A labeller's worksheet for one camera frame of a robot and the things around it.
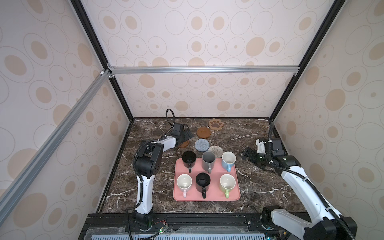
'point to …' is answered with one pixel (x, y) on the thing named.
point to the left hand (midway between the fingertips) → (191, 132)
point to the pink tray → (214, 194)
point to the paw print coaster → (215, 124)
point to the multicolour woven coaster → (217, 150)
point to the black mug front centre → (202, 182)
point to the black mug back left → (189, 159)
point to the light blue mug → (228, 159)
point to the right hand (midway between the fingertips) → (245, 156)
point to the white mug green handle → (227, 182)
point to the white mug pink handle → (184, 182)
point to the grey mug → (208, 161)
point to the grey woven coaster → (202, 145)
